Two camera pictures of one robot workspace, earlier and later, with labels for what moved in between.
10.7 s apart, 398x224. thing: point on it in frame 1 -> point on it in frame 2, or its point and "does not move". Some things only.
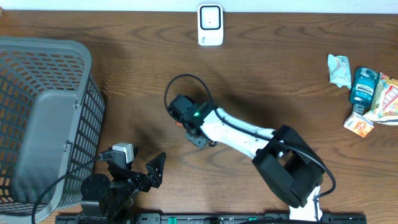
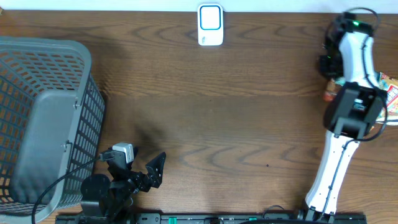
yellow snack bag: (384, 109) does not move
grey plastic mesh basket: (52, 119) does not move
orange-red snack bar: (178, 124) -> (331, 91)
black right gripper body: (199, 143) -> (332, 66)
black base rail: (321, 218) does not move
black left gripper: (143, 185) does not move
